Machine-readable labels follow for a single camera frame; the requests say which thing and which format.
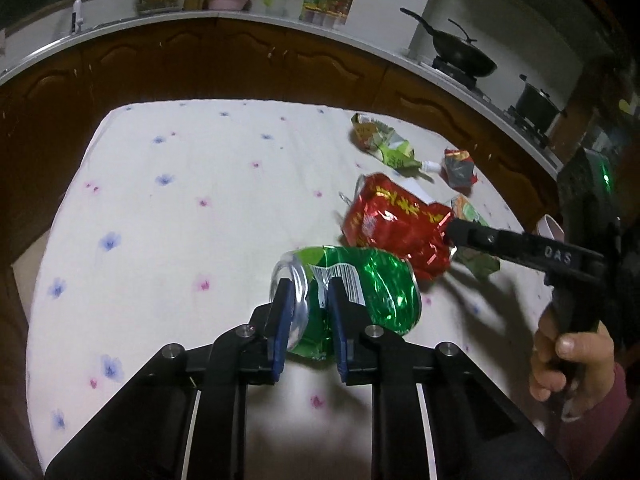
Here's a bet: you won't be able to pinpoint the black stockpot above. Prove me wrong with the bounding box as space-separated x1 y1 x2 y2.
514 74 562 132

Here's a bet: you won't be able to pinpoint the black wok with lid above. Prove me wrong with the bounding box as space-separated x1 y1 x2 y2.
399 7 499 79

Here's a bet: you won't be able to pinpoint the person's right forearm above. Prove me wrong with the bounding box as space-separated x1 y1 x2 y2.
555 362 640 480

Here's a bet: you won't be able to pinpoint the red foil snack bag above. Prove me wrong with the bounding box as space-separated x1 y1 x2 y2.
341 172 457 282

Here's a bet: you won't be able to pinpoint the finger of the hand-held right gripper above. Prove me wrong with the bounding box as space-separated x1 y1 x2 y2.
444 217 606 282

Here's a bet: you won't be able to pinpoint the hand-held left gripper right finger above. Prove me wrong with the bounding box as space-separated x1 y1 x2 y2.
326 277 572 480

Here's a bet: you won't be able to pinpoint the green orange snack packet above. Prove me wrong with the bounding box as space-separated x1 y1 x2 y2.
449 194 502 282

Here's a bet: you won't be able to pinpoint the grey kitchen countertop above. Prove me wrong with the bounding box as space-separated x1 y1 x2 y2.
0 2 565 171

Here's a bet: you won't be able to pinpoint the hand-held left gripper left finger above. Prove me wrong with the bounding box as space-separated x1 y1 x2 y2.
44 277 297 480

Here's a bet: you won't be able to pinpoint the green yellow snack wrapper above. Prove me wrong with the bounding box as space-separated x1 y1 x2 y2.
350 112 444 175

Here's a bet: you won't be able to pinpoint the small red silver packet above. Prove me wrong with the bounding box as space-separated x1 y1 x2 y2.
442 148 479 192

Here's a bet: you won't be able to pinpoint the crushed green can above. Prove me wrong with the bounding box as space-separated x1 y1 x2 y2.
270 245 424 362

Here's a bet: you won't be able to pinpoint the gas stove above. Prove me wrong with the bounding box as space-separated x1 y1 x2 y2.
429 54 552 147

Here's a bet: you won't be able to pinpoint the person's right hand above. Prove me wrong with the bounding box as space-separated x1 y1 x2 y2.
529 305 616 420

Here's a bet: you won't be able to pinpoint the cooking oil bottles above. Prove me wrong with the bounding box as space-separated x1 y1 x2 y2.
299 0 352 27

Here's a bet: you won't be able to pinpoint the wooden lower cabinets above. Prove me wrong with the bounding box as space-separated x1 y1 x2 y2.
0 17 563 311

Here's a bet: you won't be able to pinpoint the floral white tablecloth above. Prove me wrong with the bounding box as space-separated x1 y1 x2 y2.
25 100 567 480

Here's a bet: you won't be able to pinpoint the pink trash bin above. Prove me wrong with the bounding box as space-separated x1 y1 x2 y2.
537 214 567 242

